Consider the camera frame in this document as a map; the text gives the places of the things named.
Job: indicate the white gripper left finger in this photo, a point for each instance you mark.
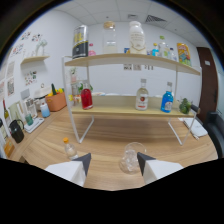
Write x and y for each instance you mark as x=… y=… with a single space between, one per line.
x=71 y=170

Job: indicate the red liquid glass bottle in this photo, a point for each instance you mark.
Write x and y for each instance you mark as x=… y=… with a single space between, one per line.
x=86 y=100

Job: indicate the clear bottle with red label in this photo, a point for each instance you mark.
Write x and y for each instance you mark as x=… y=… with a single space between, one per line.
x=142 y=100

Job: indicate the black chair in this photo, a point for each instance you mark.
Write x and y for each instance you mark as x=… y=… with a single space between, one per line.
x=216 y=133

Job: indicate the wooden wall shelf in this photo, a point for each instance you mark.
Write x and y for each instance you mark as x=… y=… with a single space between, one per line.
x=33 y=59

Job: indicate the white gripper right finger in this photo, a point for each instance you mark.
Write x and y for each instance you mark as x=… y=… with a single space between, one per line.
x=156 y=168

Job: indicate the black kettle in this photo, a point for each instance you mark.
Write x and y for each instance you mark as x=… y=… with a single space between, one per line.
x=16 y=133

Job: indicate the pink liquid bottle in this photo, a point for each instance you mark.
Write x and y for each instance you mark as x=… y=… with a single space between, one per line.
x=91 y=52

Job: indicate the clear glass with ice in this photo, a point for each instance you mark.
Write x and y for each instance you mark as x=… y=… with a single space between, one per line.
x=130 y=160

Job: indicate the yellow snack bag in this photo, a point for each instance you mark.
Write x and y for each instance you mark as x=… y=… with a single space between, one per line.
x=184 y=55

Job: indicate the white kitchen scale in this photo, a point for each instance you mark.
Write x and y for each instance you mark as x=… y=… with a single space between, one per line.
x=34 y=125

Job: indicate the two-tier wooden shelf rack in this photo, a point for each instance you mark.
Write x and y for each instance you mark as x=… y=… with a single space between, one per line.
x=130 y=105

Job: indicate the light blue cup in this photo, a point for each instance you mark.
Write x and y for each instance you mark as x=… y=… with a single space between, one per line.
x=45 y=110

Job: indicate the jar of limes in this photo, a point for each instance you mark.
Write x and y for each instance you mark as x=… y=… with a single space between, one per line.
x=185 y=106

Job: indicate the green cup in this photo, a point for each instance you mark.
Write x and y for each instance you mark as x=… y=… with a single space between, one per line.
x=29 y=119

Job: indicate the small clear bottle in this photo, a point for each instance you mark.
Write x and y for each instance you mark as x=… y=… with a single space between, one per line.
x=172 y=55

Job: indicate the white fabric pouch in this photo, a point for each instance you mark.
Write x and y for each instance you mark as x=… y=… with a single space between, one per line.
x=196 y=127

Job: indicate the black and yellow can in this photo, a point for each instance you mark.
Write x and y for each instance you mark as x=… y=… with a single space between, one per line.
x=80 y=43

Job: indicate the white milk bottle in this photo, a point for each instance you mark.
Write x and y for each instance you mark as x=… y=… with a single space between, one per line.
x=137 y=40

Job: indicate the green-capped clear bottle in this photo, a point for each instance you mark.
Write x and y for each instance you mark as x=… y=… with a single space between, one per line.
x=163 y=48

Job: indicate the brown door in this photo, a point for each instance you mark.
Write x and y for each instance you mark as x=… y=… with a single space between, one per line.
x=208 y=86

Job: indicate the blue liquid bottle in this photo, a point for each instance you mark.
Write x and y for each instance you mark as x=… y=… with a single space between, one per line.
x=167 y=101

